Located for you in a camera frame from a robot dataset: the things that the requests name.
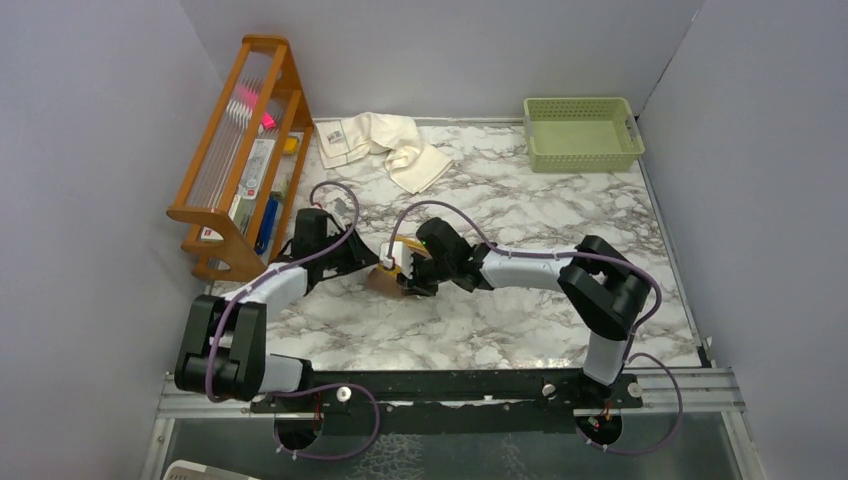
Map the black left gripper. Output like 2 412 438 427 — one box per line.
318 223 381 275

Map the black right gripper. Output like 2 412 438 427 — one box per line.
397 250 454 297

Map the yellow brown bear towel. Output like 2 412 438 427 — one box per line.
365 266 413 298

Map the cream white towel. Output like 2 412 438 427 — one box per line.
315 112 453 194

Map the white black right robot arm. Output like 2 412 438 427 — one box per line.
379 218 658 407

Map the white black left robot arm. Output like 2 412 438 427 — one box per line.
174 208 379 411

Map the blue item in rack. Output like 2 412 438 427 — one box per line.
254 196 279 254

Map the wooden rack with rods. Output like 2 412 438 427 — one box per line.
167 34 314 282

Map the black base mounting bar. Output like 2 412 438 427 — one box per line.
251 368 643 436

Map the green perforated plastic basket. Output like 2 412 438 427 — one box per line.
523 97 645 173

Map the white tray corner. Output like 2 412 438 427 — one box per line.
162 460 258 480

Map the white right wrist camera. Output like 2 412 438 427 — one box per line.
377 241 413 278

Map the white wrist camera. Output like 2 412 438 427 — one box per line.
377 241 413 278
329 198 352 224

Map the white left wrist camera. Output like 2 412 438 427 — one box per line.
329 198 352 224

